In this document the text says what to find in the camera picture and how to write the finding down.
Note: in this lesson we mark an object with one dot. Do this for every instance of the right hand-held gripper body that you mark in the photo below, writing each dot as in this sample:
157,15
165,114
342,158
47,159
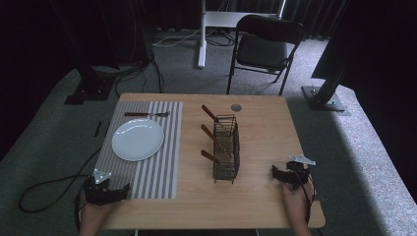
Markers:
296,173

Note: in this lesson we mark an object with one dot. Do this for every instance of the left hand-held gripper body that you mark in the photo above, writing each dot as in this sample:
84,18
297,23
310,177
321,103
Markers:
98,193

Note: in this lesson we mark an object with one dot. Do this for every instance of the person's left hand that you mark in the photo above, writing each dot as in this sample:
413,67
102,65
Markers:
95,213

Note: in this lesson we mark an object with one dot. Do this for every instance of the person's right hand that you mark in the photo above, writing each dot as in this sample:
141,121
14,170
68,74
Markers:
295,203

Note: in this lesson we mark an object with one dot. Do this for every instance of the grey striped placemat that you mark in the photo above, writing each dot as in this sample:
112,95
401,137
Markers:
154,177

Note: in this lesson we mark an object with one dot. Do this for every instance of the white round plate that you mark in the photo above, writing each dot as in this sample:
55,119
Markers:
137,140

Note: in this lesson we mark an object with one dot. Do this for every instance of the grey round table grommet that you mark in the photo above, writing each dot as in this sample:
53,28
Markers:
236,107

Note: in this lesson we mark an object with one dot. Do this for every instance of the black metal stand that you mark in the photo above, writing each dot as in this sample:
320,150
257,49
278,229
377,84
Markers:
88,88
323,98

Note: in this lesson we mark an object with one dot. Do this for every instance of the black folding chair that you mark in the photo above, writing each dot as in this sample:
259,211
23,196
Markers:
262,50

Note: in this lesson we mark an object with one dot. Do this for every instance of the white desk frame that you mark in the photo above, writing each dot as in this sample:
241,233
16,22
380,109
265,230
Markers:
202,39

